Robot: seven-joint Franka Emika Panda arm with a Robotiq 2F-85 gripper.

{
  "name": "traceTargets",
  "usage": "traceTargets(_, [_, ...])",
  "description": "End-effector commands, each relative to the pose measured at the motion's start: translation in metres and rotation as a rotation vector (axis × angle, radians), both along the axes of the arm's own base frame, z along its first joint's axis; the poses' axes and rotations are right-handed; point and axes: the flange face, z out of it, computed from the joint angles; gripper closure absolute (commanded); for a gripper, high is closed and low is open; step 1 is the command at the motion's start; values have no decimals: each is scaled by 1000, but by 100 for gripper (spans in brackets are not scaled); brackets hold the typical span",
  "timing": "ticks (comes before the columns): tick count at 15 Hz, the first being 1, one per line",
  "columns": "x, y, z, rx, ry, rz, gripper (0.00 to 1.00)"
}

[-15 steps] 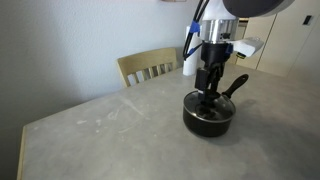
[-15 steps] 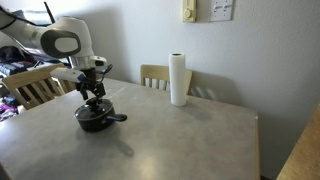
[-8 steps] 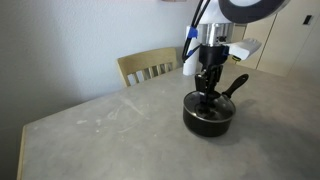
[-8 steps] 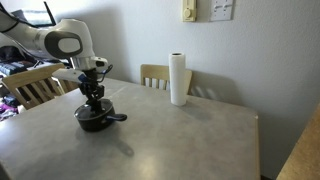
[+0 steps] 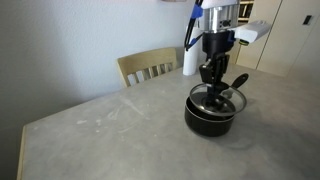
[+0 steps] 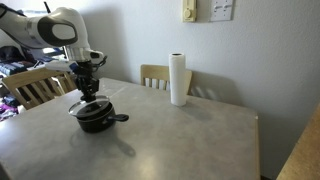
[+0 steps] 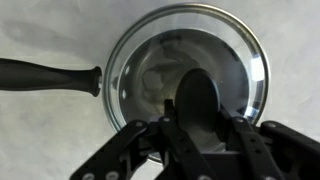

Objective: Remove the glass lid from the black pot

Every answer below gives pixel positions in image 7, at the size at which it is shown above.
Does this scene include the glass lid with black knob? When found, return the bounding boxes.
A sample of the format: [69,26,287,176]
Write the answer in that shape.
[102,3,271,165]

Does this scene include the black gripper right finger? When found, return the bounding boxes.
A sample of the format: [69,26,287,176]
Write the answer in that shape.
[218,104,320,180]

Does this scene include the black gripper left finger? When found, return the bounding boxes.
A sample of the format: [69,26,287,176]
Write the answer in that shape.
[69,98,218,180]

